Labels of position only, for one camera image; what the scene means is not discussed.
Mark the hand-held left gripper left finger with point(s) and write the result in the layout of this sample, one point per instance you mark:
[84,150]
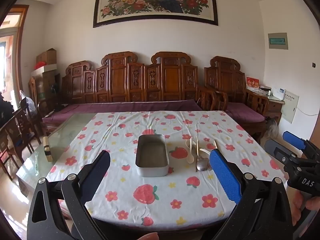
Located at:
[96,180]

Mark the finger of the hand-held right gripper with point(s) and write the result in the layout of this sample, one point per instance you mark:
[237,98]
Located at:
[275,150]
[293,140]

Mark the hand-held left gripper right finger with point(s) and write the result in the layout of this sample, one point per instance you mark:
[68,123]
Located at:
[223,177]

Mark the metal spoon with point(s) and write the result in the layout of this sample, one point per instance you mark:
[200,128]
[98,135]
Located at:
[202,165]

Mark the brown chopstick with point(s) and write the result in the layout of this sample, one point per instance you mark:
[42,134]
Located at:
[215,143]

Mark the cream plastic spoon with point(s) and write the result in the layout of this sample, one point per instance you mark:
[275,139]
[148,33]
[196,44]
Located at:
[190,158]

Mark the metal tin box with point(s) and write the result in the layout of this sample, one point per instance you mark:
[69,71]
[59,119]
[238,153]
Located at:
[152,170]

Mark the person's right hand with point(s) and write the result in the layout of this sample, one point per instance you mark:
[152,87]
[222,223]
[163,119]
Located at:
[297,205]

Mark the person's left hand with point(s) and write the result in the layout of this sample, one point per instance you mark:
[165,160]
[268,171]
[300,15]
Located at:
[147,237]

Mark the grey furry pet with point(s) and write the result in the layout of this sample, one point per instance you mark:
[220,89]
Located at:
[272,128]

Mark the cream electrical panel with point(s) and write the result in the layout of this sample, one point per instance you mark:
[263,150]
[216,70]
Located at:
[291,107]

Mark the wooden side table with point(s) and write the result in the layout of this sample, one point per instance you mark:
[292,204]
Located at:
[273,107]

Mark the white telephone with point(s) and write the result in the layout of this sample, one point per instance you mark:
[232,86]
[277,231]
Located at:
[278,93]

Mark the purple armchair cushion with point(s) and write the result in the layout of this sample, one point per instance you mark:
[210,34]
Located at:
[243,112]

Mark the wooden block with black band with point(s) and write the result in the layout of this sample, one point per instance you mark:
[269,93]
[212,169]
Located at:
[48,152]

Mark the small white box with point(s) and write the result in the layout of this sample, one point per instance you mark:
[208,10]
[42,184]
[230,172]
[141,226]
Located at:
[265,88]

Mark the strawberry print tablecloth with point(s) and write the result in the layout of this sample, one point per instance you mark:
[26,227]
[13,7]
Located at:
[160,197]

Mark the red desk calendar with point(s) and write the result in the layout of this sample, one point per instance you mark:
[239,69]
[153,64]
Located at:
[252,83]

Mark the long purple sofa cushion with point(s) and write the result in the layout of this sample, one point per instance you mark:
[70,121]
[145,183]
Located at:
[125,106]

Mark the carved wooden armchair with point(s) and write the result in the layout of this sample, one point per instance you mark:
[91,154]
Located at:
[225,77]

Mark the dark wooden dining chair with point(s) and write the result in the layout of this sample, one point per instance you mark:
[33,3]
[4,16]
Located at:
[18,130]

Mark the plastic bag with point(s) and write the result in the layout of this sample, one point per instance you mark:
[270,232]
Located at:
[31,105]

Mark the long carved wooden sofa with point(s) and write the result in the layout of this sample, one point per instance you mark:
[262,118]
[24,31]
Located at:
[117,80]

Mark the white flat carton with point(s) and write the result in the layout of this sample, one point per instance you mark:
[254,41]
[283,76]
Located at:
[46,69]

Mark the red decoration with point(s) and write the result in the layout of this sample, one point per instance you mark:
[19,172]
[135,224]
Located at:
[40,64]

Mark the small cardboard box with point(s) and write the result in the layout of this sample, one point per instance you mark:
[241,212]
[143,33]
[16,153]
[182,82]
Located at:
[48,56]

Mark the framed peacock flower painting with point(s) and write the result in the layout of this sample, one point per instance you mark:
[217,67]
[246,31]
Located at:
[155,2]

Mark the grey wall distribution box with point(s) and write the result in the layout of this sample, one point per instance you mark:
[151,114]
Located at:
[277,41]

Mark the wooden door frame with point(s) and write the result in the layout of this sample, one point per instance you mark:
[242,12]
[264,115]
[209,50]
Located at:
[21,55]

